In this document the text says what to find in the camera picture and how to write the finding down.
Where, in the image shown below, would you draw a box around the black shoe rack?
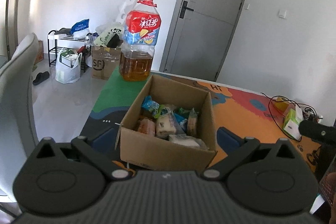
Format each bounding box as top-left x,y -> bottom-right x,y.
47,30 -> 92,73

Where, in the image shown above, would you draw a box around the white power strip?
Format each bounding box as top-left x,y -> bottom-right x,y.
301,105 -> 323,123

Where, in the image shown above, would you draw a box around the grey door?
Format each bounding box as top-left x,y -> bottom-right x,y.
159,0 -> 245,81

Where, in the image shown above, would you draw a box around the black door handle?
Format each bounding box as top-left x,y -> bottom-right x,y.
179,1 -> 194,20

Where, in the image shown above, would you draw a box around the black slipper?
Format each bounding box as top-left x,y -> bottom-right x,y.
33,71 -> 50,86

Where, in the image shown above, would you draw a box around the white perforated board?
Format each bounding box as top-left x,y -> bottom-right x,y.
115,0 -> 138,24

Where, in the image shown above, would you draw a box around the brown cardboard box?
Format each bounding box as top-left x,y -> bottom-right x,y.
119,75 -> 217,172

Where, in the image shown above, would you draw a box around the cream wrapped bread pack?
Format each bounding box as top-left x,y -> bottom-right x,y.
155,113 -> 177,138

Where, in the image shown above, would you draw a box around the white plastic bag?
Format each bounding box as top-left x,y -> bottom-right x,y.
55,48 -> 82,84

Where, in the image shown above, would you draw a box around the blue plastic bag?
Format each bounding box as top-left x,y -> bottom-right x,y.
70,19 -> 89,35

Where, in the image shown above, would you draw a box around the green snack packet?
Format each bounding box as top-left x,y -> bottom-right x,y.
174,107 -> 198,119

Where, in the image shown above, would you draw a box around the tall cracker pack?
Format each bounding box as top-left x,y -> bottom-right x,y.
187,108 -> 198,138

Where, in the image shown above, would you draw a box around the small brown carton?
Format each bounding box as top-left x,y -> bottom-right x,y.
34,40 -> 44,65

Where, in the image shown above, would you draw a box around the grey chair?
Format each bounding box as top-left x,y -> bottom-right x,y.
1,33 -> 39,193

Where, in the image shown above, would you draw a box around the SF cardboard box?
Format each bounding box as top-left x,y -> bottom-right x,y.
92,46 -> 121,80

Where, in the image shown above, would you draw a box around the panda print bag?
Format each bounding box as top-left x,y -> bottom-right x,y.
93,22 -> 124,47

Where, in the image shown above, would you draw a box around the purple snack pack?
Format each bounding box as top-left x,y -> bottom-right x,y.
169,134 -> 209,150

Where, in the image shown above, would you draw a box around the colourful table mat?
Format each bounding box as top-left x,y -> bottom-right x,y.
79,66 -> 326,175

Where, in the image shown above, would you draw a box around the orange wrapped snack pack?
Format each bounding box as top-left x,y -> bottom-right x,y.
137,118 -> 155,136

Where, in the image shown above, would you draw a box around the yellow box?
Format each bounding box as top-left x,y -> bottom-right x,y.
272,96 -> 289,113

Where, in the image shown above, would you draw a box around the white wall switch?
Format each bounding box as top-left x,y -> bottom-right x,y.
278,9 -> 287,19

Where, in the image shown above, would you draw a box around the large iced tea bottle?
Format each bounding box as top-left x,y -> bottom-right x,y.
119,0 -> 161,82

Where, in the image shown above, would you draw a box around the green tissue box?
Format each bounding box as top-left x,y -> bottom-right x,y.
282,105 -> 303,141

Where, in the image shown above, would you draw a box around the blue snack packet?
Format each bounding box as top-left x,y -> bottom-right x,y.
141,96 -> 159,113

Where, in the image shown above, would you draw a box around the black cables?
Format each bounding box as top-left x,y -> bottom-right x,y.
260,91 -> 321,142

